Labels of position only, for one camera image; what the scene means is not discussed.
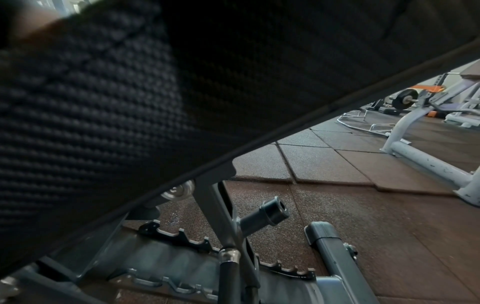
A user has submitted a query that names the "person's left hand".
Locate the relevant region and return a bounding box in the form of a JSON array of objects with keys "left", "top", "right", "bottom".
[{"left": 8, "top": 6, "right": 78, "bottom": 43}]

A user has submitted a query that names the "ribbed black bench backrest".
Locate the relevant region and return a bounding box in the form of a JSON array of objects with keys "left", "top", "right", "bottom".
[{"left": 0, "top": 0, "right": 480, "bottom": 276}]

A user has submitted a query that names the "chrome trap bar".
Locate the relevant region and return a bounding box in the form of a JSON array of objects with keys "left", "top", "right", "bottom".
[{"left": 336, "top": 109, "right": 412, "bottom": 145}]

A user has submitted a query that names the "small black weight plate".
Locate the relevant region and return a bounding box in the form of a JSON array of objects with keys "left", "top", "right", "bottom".
[{"left": 390, "top": 88, "right": 420, "bottom": 111}]

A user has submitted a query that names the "dark machine base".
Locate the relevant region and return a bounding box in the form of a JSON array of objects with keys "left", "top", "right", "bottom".
[{"left": 0, "top": 166, "right": 380, "bottom": 304}]

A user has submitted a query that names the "pale grey plate machine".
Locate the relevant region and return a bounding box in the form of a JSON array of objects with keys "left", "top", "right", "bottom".
[{"left": 380, "top": 63, "right": 480, "bottom": 207}]

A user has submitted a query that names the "black toothed adjustment rail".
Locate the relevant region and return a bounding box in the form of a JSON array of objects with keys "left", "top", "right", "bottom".
[{"left": 108, "top": 219, "right": 318, "bottom": 300}]

